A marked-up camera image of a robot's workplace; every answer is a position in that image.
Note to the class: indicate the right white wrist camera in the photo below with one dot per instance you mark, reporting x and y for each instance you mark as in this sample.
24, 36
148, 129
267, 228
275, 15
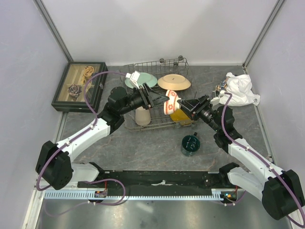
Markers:
216, 100

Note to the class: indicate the grey slotted cable duct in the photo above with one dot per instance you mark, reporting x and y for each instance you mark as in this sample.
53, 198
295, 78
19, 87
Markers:
152, 193

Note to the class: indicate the crumpled white printed cloth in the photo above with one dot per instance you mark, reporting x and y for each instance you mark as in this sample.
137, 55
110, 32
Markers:
240, 87

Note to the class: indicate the black glass-lid jewelry box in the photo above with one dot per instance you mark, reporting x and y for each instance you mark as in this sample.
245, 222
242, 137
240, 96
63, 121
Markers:
75, 87

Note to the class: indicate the red patterned small bowl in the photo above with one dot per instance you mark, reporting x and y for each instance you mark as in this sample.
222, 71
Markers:
171, 105

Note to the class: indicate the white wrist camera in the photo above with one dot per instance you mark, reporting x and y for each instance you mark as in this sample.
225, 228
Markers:
216, 100
133, 80

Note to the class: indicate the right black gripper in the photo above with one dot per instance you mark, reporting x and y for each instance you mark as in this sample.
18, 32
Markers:
188, 105

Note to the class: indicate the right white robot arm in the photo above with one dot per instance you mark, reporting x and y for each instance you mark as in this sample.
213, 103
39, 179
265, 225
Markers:
279, 191

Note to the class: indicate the dark green mug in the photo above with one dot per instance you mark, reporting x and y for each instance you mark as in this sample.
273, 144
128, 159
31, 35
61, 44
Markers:
190, 145

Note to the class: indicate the beige bird plate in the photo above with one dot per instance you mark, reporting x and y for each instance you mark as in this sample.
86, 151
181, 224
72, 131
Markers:
174, 82

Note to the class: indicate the beige paper cup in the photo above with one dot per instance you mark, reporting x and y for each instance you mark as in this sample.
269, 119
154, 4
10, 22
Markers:
142, 116

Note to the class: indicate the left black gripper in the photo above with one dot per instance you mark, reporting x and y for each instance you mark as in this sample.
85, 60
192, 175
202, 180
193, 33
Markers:
150, 98

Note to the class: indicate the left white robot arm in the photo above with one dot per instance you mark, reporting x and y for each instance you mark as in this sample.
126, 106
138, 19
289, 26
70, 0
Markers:
56, 163

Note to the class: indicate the mint green plate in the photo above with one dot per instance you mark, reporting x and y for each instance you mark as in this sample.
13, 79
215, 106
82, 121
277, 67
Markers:
147, 78

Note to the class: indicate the yellow patterned plate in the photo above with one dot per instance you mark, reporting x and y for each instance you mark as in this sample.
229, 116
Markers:
180, 117

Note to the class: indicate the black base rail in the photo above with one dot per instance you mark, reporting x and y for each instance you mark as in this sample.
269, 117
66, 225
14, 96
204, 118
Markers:
147, 179

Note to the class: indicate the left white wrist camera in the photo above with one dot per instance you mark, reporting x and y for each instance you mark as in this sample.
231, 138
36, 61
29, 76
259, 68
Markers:
133, 80

